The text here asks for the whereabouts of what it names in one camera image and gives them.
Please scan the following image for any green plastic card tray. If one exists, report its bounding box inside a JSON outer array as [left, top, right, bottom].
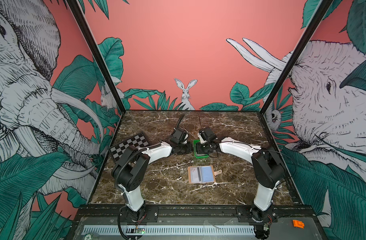
[[193, 140, 209, 159]]

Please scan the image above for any tan leather card holder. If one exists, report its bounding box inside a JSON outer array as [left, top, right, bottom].
[[187, 166, 222, 184]]

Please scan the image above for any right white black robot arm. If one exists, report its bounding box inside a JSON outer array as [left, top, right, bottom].
[[193, 137, 285, 212]]

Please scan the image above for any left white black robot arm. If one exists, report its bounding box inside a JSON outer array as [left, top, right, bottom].
[[112, 141, 193, 212]]

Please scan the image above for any black white checkerboard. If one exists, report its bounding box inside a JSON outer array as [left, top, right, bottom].
[[110, 132, 150, 163]]

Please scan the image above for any orange connector block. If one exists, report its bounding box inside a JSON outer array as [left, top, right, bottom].
[[293, 220, 305, 229]]

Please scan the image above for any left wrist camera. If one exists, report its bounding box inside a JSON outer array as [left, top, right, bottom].
[[170, 128, 188, 145]]

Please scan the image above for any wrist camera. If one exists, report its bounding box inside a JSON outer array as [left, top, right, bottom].
[[170, 128, 188, 145], [198, 127, 217, 144]]

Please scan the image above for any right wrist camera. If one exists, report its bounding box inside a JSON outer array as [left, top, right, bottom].
[[198, 127, 217, 144]]

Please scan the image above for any white slotted cable duct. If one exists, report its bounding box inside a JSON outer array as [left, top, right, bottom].
[[81, 225, 255, 237]]

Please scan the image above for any black mounting rail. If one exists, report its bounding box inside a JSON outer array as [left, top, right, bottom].
[[74, 204, 316, 223]]

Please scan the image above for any left black frame post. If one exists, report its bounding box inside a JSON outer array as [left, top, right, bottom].
[[67, 0, 126, 115]]

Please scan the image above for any black frame post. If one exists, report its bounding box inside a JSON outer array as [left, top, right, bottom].
[[259, 0, 333, 115], [67, 0, 126, 115]]

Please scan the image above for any right black frame post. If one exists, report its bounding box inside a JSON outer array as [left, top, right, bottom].
[[259, 0, 333, 115]]

